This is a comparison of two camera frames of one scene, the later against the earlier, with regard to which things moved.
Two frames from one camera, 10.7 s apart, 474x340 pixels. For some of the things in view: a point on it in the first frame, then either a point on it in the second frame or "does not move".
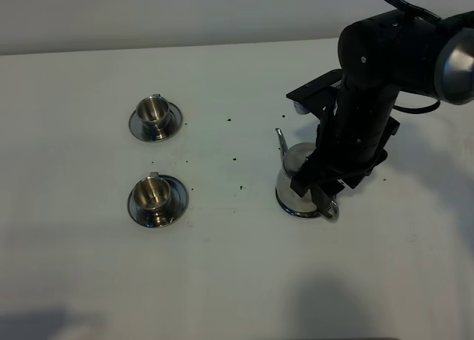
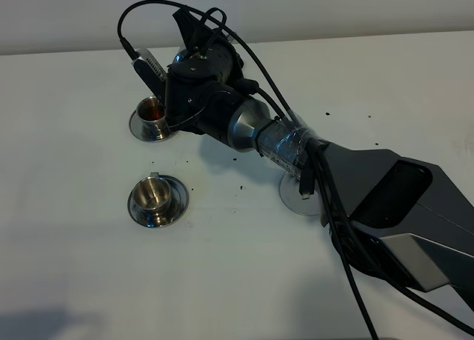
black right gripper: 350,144 → 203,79
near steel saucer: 175,210 does not move
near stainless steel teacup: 152,192 does not move
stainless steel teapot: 289,199 → 184,55
